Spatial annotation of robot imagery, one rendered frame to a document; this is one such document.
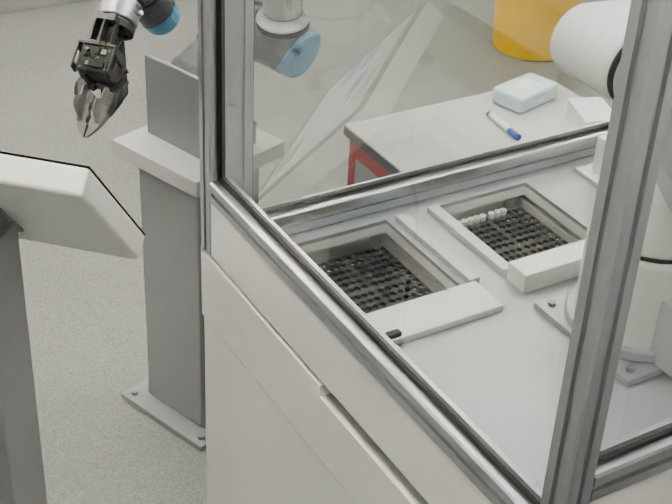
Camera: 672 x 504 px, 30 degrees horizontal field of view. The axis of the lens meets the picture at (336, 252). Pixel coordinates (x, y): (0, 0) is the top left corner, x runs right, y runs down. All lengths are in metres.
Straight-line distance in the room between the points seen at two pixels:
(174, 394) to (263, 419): 1.12
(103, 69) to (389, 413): 0.83
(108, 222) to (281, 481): 0.52
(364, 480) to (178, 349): 1.36
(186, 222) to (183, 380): 0.47
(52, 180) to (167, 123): 0.99
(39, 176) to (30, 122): 2.79
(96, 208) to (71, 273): 1.89
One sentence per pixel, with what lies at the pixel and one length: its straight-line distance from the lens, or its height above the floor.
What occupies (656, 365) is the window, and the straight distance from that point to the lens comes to 1.41.
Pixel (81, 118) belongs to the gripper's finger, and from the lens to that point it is 2.23.
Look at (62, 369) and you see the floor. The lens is 3.46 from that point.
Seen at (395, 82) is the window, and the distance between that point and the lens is 1.52.
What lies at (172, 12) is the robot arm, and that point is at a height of 1.22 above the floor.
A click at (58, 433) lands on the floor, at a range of 3.26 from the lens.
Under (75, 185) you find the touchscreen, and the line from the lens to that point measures 1.90.
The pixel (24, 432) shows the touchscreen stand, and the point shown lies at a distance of 2.33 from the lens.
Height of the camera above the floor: 2.12
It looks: 33 degrees down
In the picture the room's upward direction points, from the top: 3 degrees clockwise
